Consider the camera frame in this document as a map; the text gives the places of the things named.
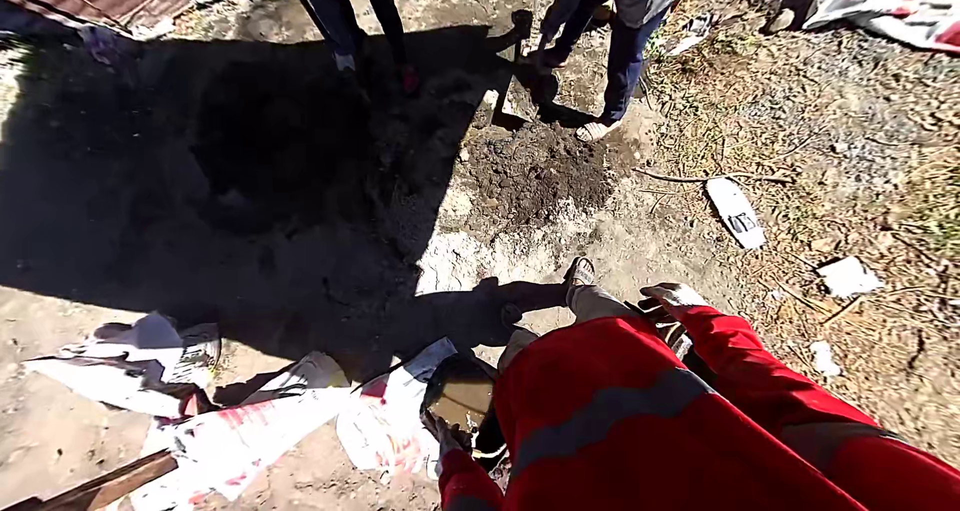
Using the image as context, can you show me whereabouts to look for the person's right forearm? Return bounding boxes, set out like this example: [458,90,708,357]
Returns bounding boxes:
[672,303,960,511]

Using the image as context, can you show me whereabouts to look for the large white sack, red patches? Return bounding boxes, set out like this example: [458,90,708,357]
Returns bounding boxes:
[802,0,960,54]

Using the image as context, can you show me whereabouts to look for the person's right hand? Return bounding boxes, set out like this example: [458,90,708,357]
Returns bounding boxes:
[636,282,710,321]

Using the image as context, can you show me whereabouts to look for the person's left hand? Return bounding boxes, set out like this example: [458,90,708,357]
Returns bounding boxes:
[422,410,474,458]

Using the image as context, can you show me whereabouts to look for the pale flat litter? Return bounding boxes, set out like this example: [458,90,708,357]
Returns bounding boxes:
[663,14,717,59]

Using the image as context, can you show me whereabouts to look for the white sack with red print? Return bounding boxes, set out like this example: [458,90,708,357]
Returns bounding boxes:
[127,351,351,511]
[335,337,459,476]

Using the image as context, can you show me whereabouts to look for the person's body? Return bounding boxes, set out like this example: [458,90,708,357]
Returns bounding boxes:
[492,314,867,511]

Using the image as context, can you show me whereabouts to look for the person's left forearm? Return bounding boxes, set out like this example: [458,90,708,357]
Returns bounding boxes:
[437,448,505,511]

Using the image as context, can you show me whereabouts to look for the white square scrap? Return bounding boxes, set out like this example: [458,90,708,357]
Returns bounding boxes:
[816,256,886,299]

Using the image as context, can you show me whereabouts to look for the pale block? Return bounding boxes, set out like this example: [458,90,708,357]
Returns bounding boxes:
[473,88,502,129]

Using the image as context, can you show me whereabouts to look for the heap of dark soil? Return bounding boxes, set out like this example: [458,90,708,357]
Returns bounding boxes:
[457,121,618,230]

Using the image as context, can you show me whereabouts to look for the brown wooden plank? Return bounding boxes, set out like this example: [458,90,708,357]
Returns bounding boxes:
[7,451,179,511]

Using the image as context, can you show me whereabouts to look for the long thin brown stick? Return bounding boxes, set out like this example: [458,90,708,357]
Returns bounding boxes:
[633,167,795,185]

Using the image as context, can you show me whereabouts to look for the small white crumpled scrap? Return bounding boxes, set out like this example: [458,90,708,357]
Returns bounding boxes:
[810,340,843,377]

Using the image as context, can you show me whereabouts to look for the black bucket of muddy water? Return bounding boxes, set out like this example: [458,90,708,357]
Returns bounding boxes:
[421,353,508,459]

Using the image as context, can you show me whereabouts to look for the crumpled white sack, black print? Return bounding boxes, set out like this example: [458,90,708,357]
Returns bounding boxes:
[24,312,223,422]

